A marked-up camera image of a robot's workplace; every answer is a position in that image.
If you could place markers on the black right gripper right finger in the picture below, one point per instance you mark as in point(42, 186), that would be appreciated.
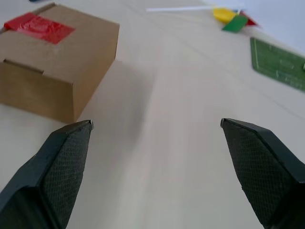
point(262, 171)

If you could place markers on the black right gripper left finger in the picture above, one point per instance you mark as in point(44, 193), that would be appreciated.
point(47, 181)

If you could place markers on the brown cardboard box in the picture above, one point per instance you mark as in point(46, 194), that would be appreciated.
point(78, 71)

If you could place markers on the green cutting mat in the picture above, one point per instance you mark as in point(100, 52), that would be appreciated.
point(274, 62)

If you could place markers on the red adhesive tape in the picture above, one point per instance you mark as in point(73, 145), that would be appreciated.
point(43, 29)

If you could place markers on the colourful pinwheel with white stick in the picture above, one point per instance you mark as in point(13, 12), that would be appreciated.
point(224, 14)

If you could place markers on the blue object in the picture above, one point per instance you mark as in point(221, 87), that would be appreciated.
point(35, 0)

